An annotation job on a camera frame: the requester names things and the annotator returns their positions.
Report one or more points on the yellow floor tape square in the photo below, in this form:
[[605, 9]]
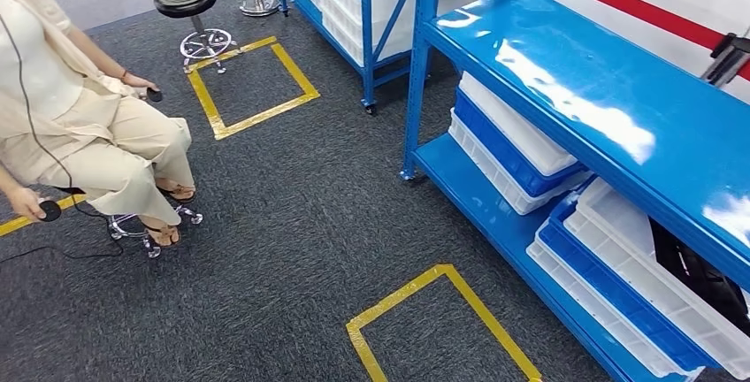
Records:
[[258, 116], [410, 291]]

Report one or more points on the person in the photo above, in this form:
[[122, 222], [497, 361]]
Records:
[[88, 133]]

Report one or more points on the chrome stanchion post black top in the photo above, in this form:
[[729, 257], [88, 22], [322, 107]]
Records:
[[726, 60]]

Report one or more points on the black curved plastic part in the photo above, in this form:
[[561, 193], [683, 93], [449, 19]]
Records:
[[703, 274]]

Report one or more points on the blue metal shelf rack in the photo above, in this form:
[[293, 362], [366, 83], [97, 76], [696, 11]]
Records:
[[366, 28], [586, 86]]

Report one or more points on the person's hand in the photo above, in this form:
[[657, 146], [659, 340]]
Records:
[[137, 82], [23, 202]]

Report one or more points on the small black white device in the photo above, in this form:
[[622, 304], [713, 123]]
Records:
[[154, 95]]

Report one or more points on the small black round device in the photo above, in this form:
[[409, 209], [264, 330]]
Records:
[[51, 210]]

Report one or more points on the red barrier belt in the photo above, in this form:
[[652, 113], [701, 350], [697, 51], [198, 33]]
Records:
[[633, 7]]

